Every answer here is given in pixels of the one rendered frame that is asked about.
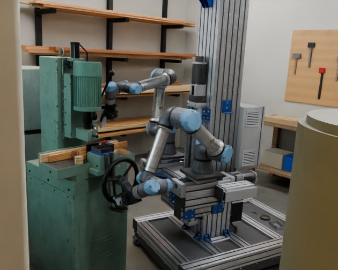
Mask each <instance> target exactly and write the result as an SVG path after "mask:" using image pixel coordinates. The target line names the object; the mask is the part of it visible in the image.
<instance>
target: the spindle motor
mask: <svg viewBox="0 0 338 270"><path fill-rule="evenodd" d="M101 88H102V63H101V62H94V61H74V110H76V111H81V112H96V111H101Z"/></svg>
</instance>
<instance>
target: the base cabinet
mask: <svg viewBox="0 0 338 270"><path fill-rule="evenodd" d="M27 199H28V228H29V244H30V264H31V265H32V266H33V267H34V268H36V269H37V270H126V252H127V211H128V210H124V212H123V213H119V212H115V211H111V210H109V208H108V200H106V198H105V197H104V195H103V193H102V188H101V189H97V190H94V191H91V192H87V193H83V194H80V195H77V196H72V195H70V194H68V193H66V192H64V191H62V190H60V189H58V188H56V187H54V186H52V185H50V184H48V183H46V182H44V181H42V180H40V179H38V178H36V177H34V176H32V175H30V174H28V173H27Z"/></svg>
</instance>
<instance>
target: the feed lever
mask: <svg viewBox="0 0 338 270"><path fill-rule="evenodd" d="M109 74H110V76H109V78H108V80H107V83H106V85H105V88H104V90H103V92H102V94H101V98H102V97H103V94H104V92H105V90H106V88H107V86H108V84H109V81H110V79H111V77H112V76H113V75H115V72H114V71H110V72H109ZM97 118H98V116H97V113H96V112H92V121H96V120H97Z"/></svg>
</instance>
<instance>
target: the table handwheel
mask: <svg viewBox="0 0 338 270"><path fill-rule="evenodd" d="M121 162H128V163H130V166H129V167H128V169H127V170H126V172H125V173H124V174H123V176H122V175H118V176H117V175H115V176H113V177H112V174H111V173H110V172H111V170H112V169H113V168H114V167H115V166H116V165H117V164H119V163H121ZM132 166H133V168H134V172H135V179H134V183H133V187H134V186H136V185H138V182H137V180H136V177H137V175H138V173H139V170H138V166H137V164H136V163H135V161H134V160H132V159H130V158H128V157H121V158H118V159H116V160H115V161H113V162H112V163H111V164H110V165H109V166H108V168H107V169H106V171H105V173H104V175H102V176H103V178H102V184H101V187H102V193H103V195H104V197H105V198H106V200H108V201H109V202H110V203H113V204H116V201H115V200H113V199H112V198H111V197H110V196H109V194H108V192H107V187H106V185H107V182H116V184H118V185H120V184H119V183H118V180H119V178H122V177H125V178H126V175H127V173H128V172H129V170H130V169H131V167H132ZM108 175H110V179H108ZM126 179H127V178H126Z"/></svg>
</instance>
